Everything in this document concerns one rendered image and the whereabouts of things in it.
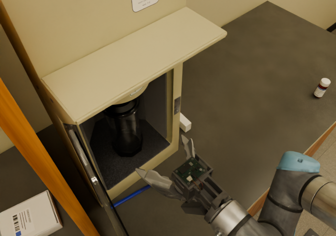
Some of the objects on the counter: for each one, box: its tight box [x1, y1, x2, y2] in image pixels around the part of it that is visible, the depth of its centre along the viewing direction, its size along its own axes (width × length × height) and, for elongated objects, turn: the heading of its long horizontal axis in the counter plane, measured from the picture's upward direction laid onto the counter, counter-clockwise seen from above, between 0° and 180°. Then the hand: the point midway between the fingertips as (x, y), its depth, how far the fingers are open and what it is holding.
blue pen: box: [110, 184, 151, 209], centre depth 92 cm, size 1×14×1 cm, turn 121°
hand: (159, 152), depth 71 cm, fingers open, 14 cm apart
